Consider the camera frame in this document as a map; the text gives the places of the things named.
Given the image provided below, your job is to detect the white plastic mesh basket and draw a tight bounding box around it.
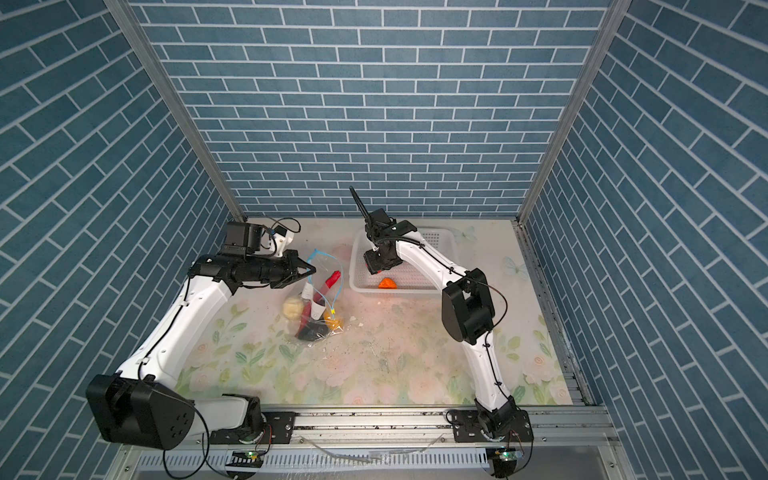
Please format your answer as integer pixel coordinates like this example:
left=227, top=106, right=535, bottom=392
left=349, top=226, right=460, bottom=295

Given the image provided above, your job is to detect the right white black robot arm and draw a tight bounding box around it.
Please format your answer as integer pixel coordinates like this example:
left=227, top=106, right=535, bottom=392
left=364, top=232, right=534, bottom=442

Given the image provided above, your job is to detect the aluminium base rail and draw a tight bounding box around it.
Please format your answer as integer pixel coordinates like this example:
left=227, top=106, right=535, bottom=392
left=108, top=405, right=634, bottom=479

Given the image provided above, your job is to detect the black avocado toy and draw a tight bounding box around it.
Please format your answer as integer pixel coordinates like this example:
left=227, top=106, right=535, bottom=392
left=296, top=321, right=330, bottom=342

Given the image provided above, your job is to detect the cream white bun toy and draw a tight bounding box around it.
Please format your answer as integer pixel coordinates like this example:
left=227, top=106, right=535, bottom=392
left=282, top=296, right=305, bottom=322

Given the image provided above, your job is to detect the clear zip top bag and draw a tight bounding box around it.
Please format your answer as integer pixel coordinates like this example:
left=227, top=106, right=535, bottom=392
left=282, top=249, right=345, bottom=343

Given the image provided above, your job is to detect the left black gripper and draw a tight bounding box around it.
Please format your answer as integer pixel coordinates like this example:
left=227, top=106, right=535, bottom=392
left=245, top=249, right=317, bottom=287

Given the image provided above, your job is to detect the red chili pepper toy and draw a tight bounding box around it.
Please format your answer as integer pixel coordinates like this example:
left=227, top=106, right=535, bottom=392
left=300, top=270, right=342, bottom=326

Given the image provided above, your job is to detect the yellow potato toy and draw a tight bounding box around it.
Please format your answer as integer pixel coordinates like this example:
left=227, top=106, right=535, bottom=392
left=324, top=310, right=343, bottom=332

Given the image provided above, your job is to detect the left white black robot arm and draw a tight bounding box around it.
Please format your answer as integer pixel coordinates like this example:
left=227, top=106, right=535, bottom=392
left=86, top=250, right=316, bottom=450

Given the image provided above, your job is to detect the orange crinkled food toy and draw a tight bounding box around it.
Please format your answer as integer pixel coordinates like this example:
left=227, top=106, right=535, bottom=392
left=377, top=277, right=398, bottom=290

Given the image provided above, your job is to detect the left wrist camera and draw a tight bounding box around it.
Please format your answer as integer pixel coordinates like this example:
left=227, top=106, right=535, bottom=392
left=220, top=221, right=295, bottom=258

